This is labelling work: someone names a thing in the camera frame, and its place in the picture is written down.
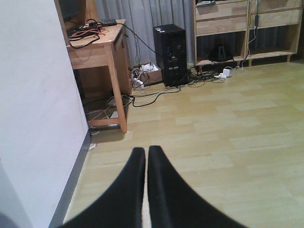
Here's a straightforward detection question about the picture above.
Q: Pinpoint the cardboard box with cables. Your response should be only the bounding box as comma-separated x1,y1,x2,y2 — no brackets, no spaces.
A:
131,63,162,89

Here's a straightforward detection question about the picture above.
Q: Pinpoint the grey curtain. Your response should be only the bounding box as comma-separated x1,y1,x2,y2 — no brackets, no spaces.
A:
95,0,194,66

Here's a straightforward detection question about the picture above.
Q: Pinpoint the wooden shelf unit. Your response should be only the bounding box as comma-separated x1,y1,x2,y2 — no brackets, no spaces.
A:
192,0,304,66

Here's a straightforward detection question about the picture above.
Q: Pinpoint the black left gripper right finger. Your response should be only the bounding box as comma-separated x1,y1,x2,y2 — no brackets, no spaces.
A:
147,145,243,228

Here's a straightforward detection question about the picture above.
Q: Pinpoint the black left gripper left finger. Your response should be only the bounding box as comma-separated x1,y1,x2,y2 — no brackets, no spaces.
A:
61,147,145,228

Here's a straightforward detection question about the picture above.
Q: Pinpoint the black computer tower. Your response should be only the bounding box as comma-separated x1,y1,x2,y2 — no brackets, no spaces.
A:
153,24,189,87

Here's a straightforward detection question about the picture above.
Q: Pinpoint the white power strip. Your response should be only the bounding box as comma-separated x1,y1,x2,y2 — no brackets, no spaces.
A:
214,67,235,79

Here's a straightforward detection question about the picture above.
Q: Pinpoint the wooden side table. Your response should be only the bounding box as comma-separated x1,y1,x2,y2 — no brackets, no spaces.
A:
55,0,133,133

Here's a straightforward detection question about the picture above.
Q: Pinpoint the black stand on shelf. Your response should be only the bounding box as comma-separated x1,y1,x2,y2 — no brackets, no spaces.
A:
208,45,233,62

